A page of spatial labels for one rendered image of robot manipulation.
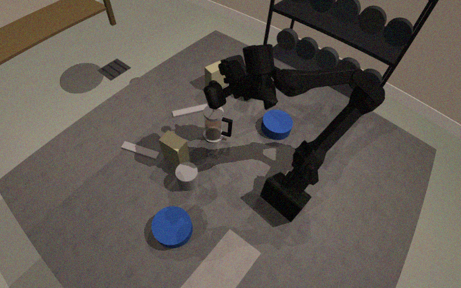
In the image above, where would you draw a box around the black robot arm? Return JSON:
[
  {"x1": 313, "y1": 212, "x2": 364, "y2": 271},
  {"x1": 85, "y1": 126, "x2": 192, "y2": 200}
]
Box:
[{"x1": 218, "y1": 44, "x2": 385, "y2": 200}]

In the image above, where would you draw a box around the glass french press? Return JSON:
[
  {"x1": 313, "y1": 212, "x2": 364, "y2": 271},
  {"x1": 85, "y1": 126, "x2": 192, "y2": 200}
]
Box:
[{"x1": 203, "y1": 105, "x2": 233, "y2": 143}]

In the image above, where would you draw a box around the blue round disc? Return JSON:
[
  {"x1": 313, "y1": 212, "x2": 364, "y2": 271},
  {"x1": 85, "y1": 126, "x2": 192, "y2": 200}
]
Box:
[
  {"x1": 151, "y1": 206, "x2": 193, "y2": 248},
  {"x1": 261, "y1": 110, "x2": 293, "y2": 140}
]

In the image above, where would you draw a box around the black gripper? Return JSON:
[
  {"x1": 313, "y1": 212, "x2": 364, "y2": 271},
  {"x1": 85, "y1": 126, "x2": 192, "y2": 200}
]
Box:
[{"x1": 204, "y1": 73, "x2": 252, "y2": 110}]

